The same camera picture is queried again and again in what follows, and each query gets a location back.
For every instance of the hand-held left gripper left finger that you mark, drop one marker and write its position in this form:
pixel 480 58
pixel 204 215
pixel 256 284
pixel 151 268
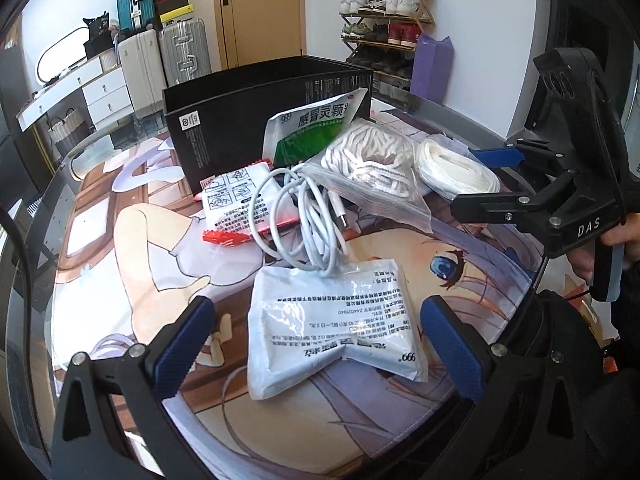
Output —
pixel 182 350

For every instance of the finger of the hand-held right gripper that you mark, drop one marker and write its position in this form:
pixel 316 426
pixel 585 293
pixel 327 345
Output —
pixel 500 207
pixel 495 156

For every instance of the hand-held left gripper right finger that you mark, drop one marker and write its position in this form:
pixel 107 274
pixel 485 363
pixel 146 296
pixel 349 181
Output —
pixel 450 345

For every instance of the white medicine pouch black text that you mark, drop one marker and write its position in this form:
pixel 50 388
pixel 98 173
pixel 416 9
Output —
pixel 330 330

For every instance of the white packet with red edge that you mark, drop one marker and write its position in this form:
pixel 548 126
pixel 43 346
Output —
pixel 227 200

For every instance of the green and white medicine pouch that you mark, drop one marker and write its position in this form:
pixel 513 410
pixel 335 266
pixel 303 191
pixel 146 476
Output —
pixel 310 132

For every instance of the black cardboard box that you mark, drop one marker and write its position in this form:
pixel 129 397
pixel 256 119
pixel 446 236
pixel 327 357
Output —
pixel 220 125

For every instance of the person's right hand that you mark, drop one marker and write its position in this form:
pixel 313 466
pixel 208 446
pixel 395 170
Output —
pixel 627 237

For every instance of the printed desk mat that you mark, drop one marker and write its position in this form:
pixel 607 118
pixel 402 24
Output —
pixel 150 260

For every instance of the purple bag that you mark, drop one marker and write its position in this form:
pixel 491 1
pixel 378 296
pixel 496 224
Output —
pixel 432 70

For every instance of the shoes on rack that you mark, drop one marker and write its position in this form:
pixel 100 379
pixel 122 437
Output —
pixel 385 5

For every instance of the woven laundry basket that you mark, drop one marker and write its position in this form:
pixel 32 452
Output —
pixel 70 132

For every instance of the wooden door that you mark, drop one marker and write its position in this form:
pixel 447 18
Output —
pixel 265 10

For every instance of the white dresser with drawers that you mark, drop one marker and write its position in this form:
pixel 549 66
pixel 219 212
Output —
pixel 100 87

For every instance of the white suitcase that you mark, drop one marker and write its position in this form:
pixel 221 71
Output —
pixel 142 67

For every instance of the silver suitcase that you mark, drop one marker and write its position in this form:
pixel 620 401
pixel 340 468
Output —
pixel 185 52

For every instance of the oval mirror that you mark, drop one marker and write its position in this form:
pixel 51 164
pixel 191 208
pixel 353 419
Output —
pixel 62 55

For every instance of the black cat-ear bag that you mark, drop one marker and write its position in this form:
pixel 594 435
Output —
pixel 100 35

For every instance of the black and yellow shoe box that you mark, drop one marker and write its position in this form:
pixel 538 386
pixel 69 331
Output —
pixel 176 13

